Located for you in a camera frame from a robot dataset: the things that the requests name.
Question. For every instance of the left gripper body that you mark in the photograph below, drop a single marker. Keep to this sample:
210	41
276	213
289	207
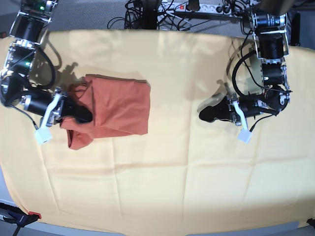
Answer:
247	106

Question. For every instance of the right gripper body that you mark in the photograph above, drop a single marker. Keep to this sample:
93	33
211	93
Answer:
38	105

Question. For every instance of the terracotta orange T-shirt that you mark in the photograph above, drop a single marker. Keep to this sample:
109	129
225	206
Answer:
120	107

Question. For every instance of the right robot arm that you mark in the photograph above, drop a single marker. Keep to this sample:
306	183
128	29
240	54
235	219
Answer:
52	104

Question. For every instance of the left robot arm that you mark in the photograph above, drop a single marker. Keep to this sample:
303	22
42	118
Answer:
267	20

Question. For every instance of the pale yellow table cloth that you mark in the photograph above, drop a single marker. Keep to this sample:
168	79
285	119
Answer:
185	176

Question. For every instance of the black box at right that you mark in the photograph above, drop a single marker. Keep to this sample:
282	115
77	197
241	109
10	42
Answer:
295	29

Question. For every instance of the white power strip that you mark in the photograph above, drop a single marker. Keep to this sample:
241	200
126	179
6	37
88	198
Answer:
203	9

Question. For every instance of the blue black bar clamp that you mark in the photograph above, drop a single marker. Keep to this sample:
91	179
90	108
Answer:
14	215

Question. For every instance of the black clamp at right edge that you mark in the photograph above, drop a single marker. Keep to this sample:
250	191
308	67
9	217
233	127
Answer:
311	222

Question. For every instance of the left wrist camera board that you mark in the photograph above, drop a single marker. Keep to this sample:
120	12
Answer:
245	135

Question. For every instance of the black central stand post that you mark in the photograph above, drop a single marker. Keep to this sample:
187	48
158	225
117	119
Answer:
149	14

